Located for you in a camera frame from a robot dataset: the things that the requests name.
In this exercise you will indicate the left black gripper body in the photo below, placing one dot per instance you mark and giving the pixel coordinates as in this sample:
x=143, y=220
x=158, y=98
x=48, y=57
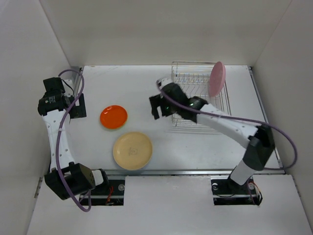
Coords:
x=78, y=111

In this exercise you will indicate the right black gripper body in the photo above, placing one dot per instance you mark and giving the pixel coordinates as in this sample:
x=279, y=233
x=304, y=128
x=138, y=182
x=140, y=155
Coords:
x=171, y=108

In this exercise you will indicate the green plate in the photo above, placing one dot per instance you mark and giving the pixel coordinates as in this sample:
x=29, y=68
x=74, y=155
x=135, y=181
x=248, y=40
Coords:
x=113, y=124

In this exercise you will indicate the orange plate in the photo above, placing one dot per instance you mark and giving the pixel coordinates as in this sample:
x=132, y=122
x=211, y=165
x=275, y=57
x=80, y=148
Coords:
x=113, y=117

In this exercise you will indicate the tan beige plate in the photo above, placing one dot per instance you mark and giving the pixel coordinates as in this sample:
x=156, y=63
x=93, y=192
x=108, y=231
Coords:
x=133, y=150

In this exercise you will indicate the pink plate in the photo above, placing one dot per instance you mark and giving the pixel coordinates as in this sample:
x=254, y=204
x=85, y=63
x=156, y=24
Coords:
x=217, y=79

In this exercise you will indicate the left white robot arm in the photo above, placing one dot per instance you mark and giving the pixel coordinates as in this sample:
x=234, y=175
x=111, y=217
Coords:
x=65, y=177

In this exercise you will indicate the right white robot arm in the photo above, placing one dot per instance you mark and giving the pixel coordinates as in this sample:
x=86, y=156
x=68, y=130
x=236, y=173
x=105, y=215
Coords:
x=257, y=140

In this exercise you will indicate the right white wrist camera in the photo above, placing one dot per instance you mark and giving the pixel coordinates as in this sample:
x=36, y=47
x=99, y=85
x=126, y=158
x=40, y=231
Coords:
x=163, y=82

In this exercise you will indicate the aluminium table rail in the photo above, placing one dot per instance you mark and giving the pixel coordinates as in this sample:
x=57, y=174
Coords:
x=178, y=145

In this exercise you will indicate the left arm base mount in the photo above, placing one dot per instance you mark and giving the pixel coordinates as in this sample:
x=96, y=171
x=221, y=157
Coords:
x=112, y=195

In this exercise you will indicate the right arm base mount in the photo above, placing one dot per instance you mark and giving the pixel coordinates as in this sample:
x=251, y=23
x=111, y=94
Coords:
x=226, y=193

